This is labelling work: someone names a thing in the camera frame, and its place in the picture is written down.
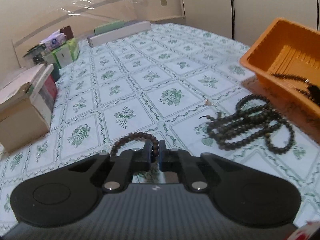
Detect green tissue box pack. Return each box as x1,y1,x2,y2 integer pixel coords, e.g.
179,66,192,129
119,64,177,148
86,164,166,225
51,38,80,69

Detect dark brown box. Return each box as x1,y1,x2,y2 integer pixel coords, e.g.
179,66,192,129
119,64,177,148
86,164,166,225
60,25,74,41

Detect floral patterned bed sheet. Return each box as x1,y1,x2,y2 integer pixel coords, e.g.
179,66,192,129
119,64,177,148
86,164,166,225
1,24,319,234

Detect purple tissue pack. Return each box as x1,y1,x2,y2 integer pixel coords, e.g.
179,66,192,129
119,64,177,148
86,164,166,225
40,31,66,51

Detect reddish brown bead necklace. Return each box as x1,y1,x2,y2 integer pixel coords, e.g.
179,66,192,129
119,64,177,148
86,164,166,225
271,72,312,95

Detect sliding wardrobe doors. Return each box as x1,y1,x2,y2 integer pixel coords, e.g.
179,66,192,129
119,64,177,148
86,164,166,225
183,0,319,45

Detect wooden bed headboard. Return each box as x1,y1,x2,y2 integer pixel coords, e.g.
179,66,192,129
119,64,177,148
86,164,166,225
13,0,137,67

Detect dark long bead necklace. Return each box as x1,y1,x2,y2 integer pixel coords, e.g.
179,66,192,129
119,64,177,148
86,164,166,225
198,94,296,155

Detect beige cardboard box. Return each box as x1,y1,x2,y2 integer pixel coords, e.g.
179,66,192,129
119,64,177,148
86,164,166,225
0,63,59,153

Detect long white box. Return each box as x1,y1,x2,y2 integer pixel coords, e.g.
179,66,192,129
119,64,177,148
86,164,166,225
87,21,151,48

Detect orange plastic tray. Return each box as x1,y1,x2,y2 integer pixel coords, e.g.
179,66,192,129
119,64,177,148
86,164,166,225
239,17,320,140

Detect small dark bead bracelet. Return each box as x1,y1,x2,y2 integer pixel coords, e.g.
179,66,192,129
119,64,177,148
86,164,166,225
109,131,160,159

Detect small gold earring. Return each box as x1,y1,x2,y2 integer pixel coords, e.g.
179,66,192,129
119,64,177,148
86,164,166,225
205,99,212,106

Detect green flat box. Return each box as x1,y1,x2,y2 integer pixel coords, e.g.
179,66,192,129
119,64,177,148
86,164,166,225
94,21,125,35

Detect dark green cup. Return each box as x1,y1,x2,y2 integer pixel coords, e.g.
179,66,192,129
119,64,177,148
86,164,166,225
51,63,61,82

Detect books on box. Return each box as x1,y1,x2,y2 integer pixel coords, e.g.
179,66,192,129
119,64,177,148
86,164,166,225
0,63,59,120

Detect black wrist watch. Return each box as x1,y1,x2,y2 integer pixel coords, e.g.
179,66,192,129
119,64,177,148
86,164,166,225
308,85,320,105

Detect beige nightstand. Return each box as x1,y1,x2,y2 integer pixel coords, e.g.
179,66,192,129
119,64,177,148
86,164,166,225
149,16,186,25

